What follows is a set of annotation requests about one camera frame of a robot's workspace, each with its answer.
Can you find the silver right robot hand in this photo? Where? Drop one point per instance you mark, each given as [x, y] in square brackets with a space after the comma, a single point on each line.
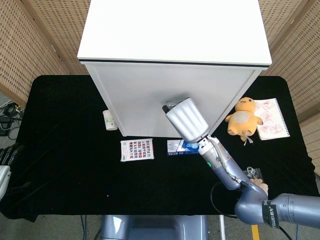
[187, 120]

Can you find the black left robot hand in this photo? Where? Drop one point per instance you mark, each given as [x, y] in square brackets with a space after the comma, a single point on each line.
[10, 152]

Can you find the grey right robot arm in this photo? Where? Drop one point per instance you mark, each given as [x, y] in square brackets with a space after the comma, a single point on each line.
[250, 200]

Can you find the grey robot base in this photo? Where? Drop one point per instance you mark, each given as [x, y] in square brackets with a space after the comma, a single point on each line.
[155, 227]

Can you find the white cabinet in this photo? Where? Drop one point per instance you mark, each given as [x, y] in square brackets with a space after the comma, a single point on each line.
[175, 32]

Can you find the blue toothpaste box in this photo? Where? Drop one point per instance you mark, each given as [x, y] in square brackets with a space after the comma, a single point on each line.
[175, 147]

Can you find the yellow plush toy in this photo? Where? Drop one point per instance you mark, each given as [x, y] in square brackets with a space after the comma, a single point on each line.
[242, 120]

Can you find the white picture-grid card box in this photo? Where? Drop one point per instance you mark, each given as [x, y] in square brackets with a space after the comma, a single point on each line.
[137, 150]

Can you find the black tablecloth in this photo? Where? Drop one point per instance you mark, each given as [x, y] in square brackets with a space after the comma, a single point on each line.
[75, 162]

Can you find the floral paper cup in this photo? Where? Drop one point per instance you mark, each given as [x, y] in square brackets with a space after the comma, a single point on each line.
[110, 121]

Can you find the sketchbook with red drawings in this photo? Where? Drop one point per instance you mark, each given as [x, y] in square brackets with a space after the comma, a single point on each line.
[271, 117]

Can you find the woven folding screen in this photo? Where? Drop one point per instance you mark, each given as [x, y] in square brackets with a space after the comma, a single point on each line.
[295, 50]
[37, 37]

